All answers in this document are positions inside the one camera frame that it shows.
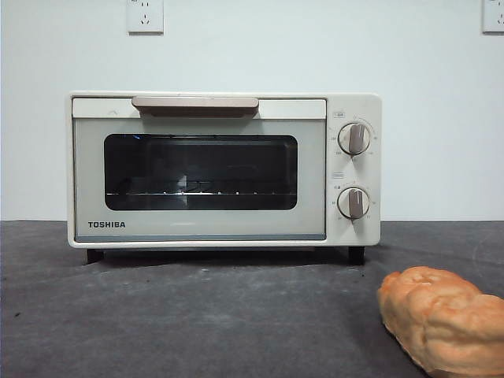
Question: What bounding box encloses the white wall socket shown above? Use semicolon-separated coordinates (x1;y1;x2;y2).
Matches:
126;0;165;35
481;0;504;35

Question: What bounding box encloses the cream oven control knob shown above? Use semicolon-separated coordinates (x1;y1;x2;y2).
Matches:
337;122;372;156
337;187;371;221

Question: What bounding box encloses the metal wire oven rack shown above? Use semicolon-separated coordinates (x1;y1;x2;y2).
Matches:
106;179;296;198

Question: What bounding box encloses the oven door with glass window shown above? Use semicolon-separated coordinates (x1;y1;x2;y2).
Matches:
72;95;328;242

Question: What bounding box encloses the golden brown bread loaf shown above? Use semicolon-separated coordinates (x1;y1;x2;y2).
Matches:
376;265;504;378

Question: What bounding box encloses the cream Toshiba toaster oven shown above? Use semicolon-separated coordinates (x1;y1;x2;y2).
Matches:
65;91;383;265

